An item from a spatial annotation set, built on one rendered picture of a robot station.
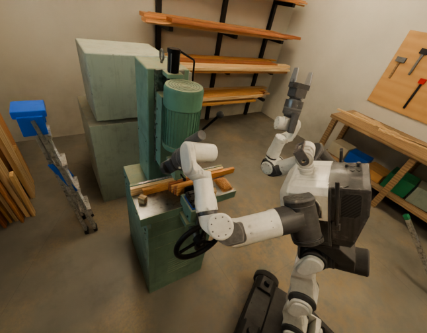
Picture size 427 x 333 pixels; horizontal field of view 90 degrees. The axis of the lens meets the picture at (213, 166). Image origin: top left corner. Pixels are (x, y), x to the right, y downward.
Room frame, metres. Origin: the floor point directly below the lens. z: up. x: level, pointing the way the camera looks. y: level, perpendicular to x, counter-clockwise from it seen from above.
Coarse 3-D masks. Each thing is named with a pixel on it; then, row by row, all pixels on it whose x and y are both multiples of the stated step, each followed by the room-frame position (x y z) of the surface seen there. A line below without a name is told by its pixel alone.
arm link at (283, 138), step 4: (300, 124) 1.04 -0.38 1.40; (296, 128) 1.03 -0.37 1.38; (284, 132) 1.10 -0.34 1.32; (296, 132) 1.04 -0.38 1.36; (276, 136) 1.06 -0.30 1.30; (280, 136) 1.07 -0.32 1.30; (284, 136) 1.08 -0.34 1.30; (288, 136) 1.05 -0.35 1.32; (292, 136) 1.04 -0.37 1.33; (276, 140) 1.04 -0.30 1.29; (280, 140) 1.03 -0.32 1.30; (284, 140) 1.03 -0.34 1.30; (288, 140) 1.04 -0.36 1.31; (292, 140) 1.04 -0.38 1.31
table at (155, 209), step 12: (156, 192) 0.86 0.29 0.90; (168, 192) 0.88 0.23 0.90; (216, 192) 0.96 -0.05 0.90; (228, 192) 0.98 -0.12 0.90; (132, 204) 0.78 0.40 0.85; (156, 204) 0.77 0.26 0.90; (168, 204) 0.79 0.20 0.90; (180, 204) 0.81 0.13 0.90; (144, 216) 0.68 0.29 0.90; (156, 216) 0.70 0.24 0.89; (168, 216) 0.74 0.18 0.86; (180, 216) 0.76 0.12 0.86
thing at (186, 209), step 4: (180, 200) 0.82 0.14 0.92; (184, 200) 0.79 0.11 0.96; (184, 204) 0.78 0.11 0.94; (188, 204) 0.77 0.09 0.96; (184, 208) 0.77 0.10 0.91; (188, 208) 0.74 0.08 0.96; (184, 212) 0.77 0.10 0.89; (188, 212) 0.74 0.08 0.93; (192, 212) 0.72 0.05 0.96; (188, 216) 0.73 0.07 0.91; (192, 216) 0.72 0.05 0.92; (188, 220) 0.73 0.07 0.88; (192, 220) 0.73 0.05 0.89
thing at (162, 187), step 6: (228, 168) 1.17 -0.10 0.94; (234, 168) 1.19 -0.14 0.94; (216, 174) 1.10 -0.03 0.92; (222, 174) 1.13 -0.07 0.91; (150, 186) 0.85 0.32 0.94; (156, 186) 0.86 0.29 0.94; (162, 186) 0.88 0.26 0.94; (168, 186) 0.90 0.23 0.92; (144, 192) 0.82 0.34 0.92; (150, 192) 0.84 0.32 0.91
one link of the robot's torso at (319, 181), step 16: (288, 176) 0.74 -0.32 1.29; (304, 176) 0.69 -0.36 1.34; (320, 176) 0.68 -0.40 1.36; (336, 176) 0.67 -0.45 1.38; (352, 176) 0.66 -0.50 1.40; (368, 176) 0.65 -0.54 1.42; (288, 192) 0.62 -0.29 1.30; (304, 192) 0.61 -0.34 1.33; (320, 192) 0.59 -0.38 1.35; (336, 192) 0.56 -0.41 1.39; (352, 192) 0.58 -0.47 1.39; (368, 192) 0.56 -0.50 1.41; (320, 208) 0.56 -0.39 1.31; (336, 208) 0.55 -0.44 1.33; (352, 208) 0.57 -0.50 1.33; (368, 208) 0.55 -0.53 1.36; (320, 224) 0.57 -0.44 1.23; (336, 224) 0.54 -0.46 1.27; (352, 224) 0.55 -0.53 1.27; (336, 240) 0.56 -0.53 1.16; (352, 240) 0.54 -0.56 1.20
